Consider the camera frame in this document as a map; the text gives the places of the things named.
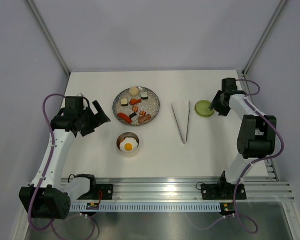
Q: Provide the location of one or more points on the green round lid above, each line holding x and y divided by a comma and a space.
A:
202, 108

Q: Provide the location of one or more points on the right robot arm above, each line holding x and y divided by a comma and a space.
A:
255, 141

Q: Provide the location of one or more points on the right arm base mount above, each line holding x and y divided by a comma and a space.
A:
216, 192

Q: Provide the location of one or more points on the stainless steel tongs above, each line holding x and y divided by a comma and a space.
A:
181, 115

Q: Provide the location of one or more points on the bacon slice toy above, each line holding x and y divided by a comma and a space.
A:
144, 118

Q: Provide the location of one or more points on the aluminium front rail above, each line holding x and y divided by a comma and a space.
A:
183, 189

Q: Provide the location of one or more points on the right aluminium frame post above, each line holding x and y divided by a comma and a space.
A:
265, 35

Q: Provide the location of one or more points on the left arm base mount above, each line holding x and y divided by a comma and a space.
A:
103, 191

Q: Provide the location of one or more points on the aluminium frame post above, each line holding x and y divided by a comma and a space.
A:
47, 34
265, 35

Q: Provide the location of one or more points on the left aluminium frame post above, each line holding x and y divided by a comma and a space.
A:
47, 34

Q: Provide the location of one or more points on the sushi roll toy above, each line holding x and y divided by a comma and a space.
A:
144, 95

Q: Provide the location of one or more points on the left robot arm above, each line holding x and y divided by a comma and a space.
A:
45, 197

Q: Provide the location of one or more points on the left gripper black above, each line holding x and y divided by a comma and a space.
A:
99, 117

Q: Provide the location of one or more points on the white slotted cable duct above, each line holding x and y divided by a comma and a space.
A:
183, 207

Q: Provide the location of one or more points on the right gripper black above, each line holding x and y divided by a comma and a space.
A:
223, 112

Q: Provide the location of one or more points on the fried egg toy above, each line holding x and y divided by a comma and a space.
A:
128, 145

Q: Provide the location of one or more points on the silver patterned plate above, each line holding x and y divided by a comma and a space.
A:
150, 106

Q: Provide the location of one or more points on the white rice cube toy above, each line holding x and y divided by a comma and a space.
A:
133, 116

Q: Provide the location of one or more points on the beige round bun toy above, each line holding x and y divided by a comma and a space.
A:
133, 91

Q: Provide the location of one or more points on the stainless steel bowl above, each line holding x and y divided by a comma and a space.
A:
121, 137

